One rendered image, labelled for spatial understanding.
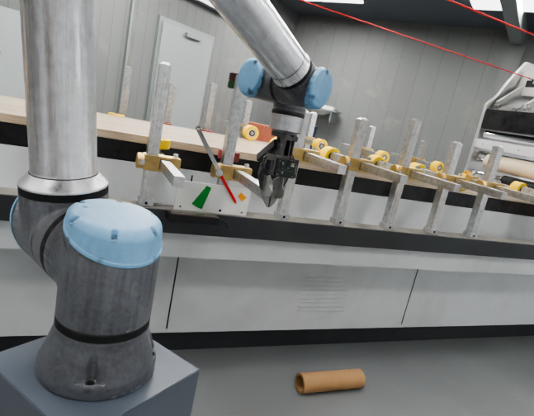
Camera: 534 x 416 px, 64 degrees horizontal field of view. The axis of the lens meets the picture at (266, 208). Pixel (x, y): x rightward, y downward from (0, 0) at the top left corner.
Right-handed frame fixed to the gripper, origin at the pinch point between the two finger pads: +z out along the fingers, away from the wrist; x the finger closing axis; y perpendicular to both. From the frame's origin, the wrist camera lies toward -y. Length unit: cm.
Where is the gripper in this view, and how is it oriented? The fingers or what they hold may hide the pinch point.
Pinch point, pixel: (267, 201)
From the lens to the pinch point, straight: 121.3
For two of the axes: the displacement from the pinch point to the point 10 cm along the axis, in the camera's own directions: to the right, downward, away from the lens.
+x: 9.1, 1.0, 4.0
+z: -1.9, 9.6, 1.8
